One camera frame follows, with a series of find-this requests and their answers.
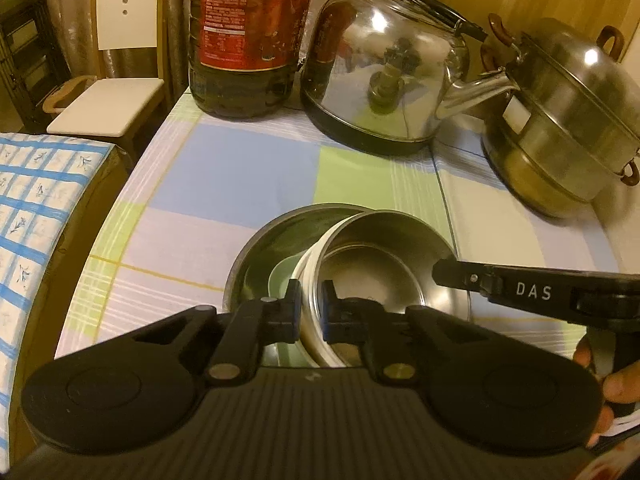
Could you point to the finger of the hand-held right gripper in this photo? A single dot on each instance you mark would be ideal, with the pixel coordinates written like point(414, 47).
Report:
point(460, 277)

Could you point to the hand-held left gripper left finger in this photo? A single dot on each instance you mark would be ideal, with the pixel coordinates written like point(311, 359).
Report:
point(295, 310)

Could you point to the cooking oil bottle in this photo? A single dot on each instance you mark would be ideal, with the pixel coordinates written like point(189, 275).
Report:
point(250, 35)

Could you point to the pastel checked tablecloth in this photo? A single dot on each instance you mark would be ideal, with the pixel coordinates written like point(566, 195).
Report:
point(210, 175)

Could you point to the red white printed cloth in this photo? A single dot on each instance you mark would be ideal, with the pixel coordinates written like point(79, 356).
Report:
point(620, 455)

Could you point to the blue grid patterned cloth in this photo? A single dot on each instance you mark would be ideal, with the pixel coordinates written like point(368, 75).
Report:
point(35, 200)

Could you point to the wide stainless steel basin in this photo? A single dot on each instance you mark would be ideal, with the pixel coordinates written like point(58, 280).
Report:
point(255, 260)

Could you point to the white wooden chair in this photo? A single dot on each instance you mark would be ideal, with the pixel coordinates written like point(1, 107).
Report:
point(120, 15)

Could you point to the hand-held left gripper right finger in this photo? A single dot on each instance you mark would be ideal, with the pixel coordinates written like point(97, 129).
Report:
point(330, 315)

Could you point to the beige patterned curtain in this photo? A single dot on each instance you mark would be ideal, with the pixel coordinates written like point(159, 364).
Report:
point(67, 20)

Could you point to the stainless steel kettle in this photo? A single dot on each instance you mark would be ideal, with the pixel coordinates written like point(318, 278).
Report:
point(380, 60)

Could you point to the green square plate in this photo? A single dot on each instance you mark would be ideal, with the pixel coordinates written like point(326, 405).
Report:
point(279, 275)

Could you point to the beige plastic bowl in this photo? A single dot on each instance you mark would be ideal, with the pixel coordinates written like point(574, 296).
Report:
point(312, 265)

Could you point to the stainless steel steamer pot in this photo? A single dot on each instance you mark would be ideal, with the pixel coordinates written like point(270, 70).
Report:
point(565, 125)

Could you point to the person's right hand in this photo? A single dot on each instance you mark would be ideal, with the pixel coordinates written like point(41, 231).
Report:
point(625, 382)

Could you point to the stainless steel bowl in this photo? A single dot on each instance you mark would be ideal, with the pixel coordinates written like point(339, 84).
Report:
point(385, 260)

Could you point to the dark shelf rack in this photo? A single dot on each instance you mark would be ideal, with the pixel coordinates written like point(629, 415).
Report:
point(25, 50)

